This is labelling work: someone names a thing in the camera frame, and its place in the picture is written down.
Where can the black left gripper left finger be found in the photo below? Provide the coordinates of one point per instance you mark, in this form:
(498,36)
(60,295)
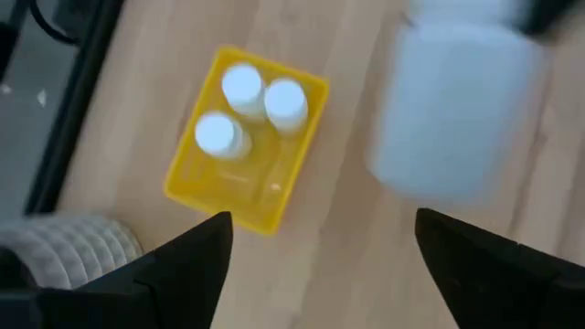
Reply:
(187,269)

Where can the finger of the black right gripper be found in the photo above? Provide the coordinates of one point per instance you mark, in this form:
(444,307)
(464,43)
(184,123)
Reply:
(546,13)

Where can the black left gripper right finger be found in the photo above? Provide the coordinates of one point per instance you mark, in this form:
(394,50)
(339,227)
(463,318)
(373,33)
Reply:
(489,274)

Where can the black table frame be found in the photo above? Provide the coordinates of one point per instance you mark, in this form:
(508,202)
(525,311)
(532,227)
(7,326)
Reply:
(75,105)

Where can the yellow plastic basket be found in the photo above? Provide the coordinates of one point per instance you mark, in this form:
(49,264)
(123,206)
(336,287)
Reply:
(237,187)

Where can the white pill bottle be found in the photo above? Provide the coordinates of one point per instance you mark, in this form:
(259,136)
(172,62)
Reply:
(452,109)
(218,135)
(242,88)
(286,105)

